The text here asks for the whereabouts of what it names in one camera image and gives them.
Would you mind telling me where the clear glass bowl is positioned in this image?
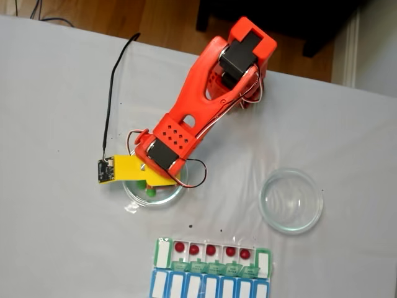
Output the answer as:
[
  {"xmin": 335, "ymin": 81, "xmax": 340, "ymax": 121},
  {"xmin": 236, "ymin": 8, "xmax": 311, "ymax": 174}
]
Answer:
[
  {"xmin": 259, "ymin": 167, "xmax": 323, "ymax": 234},
  {"xmin": 122, "ymin": 148, "xmax": 189, "ymax": 209}
]

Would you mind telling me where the blue green pill organizer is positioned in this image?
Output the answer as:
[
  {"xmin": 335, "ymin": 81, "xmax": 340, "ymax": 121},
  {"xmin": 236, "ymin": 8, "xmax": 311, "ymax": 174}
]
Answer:
[{"xmin": 150, "ymin": 237, "xmax": 274, "ymax": 298}]

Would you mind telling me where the white table cloth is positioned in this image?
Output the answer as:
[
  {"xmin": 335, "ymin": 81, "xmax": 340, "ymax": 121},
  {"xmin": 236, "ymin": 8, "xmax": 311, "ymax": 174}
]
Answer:
[{"xmin": 0, "ymin": 15, "xmax": 397, "ymax": 298}]

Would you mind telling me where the dark wooden furniture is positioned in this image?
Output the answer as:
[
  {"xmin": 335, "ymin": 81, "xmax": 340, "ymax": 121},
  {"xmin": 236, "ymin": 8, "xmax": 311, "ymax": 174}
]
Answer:
[{"xmin": 195, "ymin": 0, "xmax": 373, "ymax": 58}]

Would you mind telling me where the white door trim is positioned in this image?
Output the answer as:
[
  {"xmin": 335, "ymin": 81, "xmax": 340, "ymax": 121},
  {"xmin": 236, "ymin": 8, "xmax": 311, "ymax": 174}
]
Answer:
[{"xmin": 342, "ymin": 12, "xmax": 361, "ymax": 88}]

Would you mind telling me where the black camera circuit board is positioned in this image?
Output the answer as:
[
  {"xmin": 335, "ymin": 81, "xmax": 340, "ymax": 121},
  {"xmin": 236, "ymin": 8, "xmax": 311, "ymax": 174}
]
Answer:
[{"xmin": 97, "ymin": 156, "xmax": 116, "ymax": 184}]

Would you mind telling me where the red white black servo wire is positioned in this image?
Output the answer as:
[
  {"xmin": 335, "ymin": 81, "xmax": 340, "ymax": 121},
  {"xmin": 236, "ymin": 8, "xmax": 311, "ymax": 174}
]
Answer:
[
  {"xmin": 194, "ymin": 70, "xmax": 265, "ymax": 139},
  {"xmin": 127, "ymin": 128, "xmax": 149, "ymax": 156},
  {"xmin": 173, "ymin": 158, "xmax": 208, "ymax": 189}
]

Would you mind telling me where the black camera cable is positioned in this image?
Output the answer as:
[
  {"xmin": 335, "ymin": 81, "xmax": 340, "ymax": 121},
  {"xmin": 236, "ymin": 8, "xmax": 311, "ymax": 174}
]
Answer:
[{"xmin": 102, "ymin": 32, "xmax": 141, "ymax": 159}]

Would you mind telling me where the thin black floor cable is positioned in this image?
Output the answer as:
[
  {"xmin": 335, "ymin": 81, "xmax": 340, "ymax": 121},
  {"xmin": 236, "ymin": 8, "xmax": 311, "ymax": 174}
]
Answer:
[{"xmin": 30, "ymin": 0, "xmax": 75, "ymax": 29}]

